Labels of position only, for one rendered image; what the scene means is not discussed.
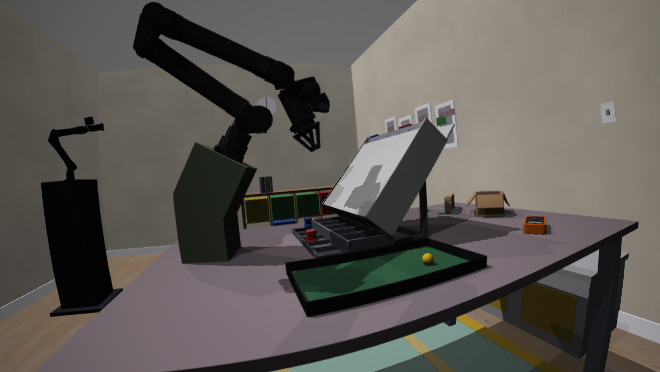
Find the orange digital multimeter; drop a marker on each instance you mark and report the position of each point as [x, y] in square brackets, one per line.
[534, 225]

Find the yellow marble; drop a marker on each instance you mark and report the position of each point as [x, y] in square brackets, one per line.
[427, 258]

